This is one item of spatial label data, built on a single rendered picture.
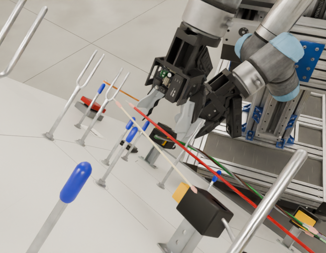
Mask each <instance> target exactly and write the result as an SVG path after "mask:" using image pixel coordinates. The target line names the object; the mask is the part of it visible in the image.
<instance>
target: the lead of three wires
mask: <svg viewBox="0 0 326 253"><path fill-rule="evenodd" d="M154 138H156V139H159V140H164V141H168V142H174V141H173V140H171V139H170V138H167V137H162V136H158V135H154ZM177 141H178V142H180V143H181V144H182V145H183V146H185V145H186V143H185V142H181V141H179V140H177ZM187 147H188V148H191V145H190V144H188V146H187Z"/></svg>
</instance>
